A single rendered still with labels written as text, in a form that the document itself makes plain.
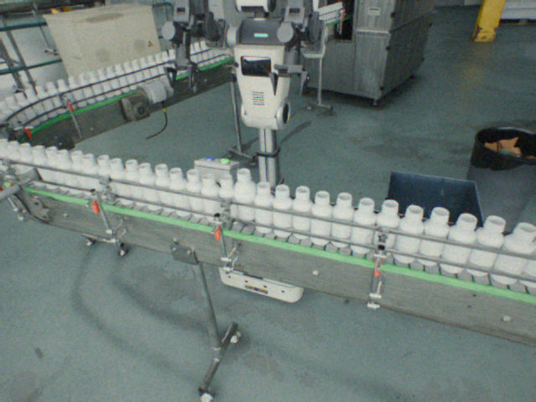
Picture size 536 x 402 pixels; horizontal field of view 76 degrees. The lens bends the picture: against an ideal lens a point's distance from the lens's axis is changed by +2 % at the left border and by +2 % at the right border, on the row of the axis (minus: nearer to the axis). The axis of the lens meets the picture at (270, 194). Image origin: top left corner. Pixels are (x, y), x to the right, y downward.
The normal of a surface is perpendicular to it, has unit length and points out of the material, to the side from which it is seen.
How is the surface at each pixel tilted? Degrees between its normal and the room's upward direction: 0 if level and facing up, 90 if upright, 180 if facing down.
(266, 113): 90
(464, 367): 0
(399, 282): 90
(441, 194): 90
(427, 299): 90
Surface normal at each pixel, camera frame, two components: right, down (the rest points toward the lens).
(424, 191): -0.34, 0.56
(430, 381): -0.05, -0.81
